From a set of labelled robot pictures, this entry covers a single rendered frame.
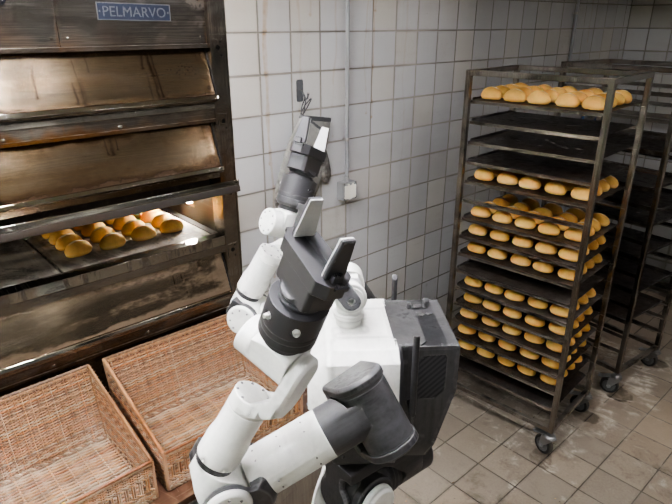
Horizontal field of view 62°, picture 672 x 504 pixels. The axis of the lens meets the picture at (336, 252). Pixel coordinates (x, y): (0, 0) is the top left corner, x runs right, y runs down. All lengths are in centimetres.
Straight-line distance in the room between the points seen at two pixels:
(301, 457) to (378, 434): 13
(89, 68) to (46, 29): 16
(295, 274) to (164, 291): 155
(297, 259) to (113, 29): 144
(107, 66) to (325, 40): 91
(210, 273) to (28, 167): 79
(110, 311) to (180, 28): 102
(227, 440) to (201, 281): 146
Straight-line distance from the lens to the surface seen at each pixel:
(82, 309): 217
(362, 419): 98
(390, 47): 277
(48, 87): 196
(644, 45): 491
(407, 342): 112
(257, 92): 229
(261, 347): 83
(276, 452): 98
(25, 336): 213
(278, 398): 84
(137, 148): 209
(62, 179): 200
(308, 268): 71
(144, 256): 218
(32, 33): 196
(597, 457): 321
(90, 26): 202
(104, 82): 201
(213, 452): 93
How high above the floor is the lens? 197
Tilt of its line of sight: 22 degrees down
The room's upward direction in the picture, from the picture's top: straight up
